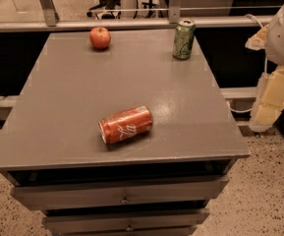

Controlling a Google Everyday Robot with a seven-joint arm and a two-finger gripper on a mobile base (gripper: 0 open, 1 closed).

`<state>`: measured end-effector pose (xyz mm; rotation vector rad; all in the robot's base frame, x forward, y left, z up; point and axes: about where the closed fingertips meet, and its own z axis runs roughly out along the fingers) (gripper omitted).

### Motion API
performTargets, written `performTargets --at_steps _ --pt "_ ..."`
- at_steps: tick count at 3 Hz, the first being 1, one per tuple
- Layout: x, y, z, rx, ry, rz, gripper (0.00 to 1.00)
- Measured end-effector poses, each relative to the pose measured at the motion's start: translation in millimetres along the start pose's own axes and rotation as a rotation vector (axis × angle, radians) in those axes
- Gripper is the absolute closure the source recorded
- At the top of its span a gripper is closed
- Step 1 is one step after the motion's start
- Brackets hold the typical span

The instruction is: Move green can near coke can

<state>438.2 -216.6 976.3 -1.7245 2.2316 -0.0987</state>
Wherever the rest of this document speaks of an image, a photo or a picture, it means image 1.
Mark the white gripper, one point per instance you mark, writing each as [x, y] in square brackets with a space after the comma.
[283, 38]

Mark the upper grey drawer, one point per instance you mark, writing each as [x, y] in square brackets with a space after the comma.
[108, 194]

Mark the lower grey drawer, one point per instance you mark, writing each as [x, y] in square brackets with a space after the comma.
[126, 221]

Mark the red coke can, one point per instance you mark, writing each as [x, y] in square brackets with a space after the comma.
[126, 124]

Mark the grey drawer cabinet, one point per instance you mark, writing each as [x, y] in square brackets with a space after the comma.
[129, 141]

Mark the green soda can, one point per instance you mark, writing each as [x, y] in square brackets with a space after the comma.
[184, 38]

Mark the metal railing frame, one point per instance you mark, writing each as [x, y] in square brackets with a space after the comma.
[70, 15]

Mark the black office chair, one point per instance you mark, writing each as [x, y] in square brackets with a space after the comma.
[109, 7]

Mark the red apple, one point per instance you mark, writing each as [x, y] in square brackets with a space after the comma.
[100, 38]

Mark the grey drawer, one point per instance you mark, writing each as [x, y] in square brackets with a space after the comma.
[108, 194]
[126, 221]

